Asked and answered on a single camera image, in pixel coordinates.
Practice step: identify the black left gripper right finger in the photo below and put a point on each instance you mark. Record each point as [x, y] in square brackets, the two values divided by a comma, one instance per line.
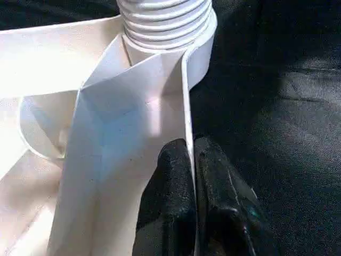
[223, 202]

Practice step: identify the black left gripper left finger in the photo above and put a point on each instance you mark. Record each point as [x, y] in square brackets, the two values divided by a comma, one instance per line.
[170, 202]

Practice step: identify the white plastic table top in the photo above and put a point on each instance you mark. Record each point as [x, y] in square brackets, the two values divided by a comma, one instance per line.
[80, 133]

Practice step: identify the white plastic table leg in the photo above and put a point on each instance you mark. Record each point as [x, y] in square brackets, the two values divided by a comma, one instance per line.
[165, 24]

